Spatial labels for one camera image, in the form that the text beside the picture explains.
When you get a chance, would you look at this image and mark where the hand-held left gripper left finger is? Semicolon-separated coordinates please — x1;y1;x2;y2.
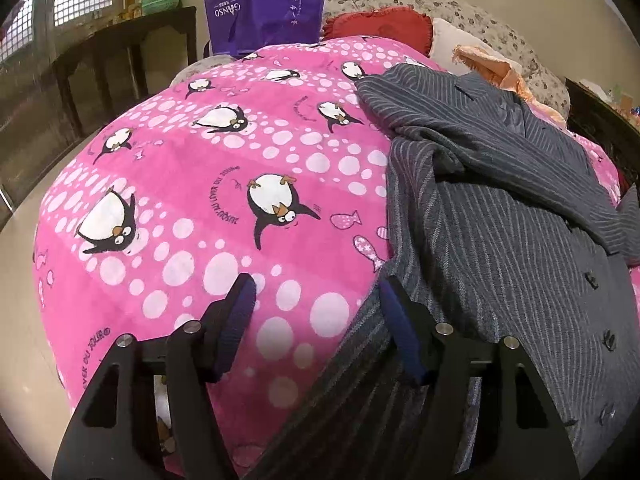
52;273;257;480

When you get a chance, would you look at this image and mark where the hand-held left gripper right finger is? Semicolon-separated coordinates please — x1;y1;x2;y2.
378;276;581;480

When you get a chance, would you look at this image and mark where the grey striped suit jacket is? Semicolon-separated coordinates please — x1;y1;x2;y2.
245;62;640;480

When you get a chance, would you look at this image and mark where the pink penguin print blanket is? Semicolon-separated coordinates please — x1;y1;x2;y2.
32;35;640;480

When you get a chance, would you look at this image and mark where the orange fringed cloth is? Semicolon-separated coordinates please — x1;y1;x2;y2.
452;46;543;108

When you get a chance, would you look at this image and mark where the dark carved wooden cabinet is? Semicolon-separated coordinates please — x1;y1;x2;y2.
565;77;640;183

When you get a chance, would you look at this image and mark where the dark wooden side table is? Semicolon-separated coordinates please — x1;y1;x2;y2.
52;6;198;137

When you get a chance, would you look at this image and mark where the white pillow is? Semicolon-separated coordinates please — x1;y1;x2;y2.
430;17;523;68

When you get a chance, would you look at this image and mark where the purple tote bag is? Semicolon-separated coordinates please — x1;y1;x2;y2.
201;0;331;58

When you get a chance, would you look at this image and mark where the red pillow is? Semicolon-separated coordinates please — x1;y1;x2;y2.
322;8;433;56

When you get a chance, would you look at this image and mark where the green plastic basket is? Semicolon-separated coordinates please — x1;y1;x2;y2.
140;0;182;15

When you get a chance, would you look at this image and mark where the clutter on cabinet top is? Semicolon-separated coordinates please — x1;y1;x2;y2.
575;77;640;118

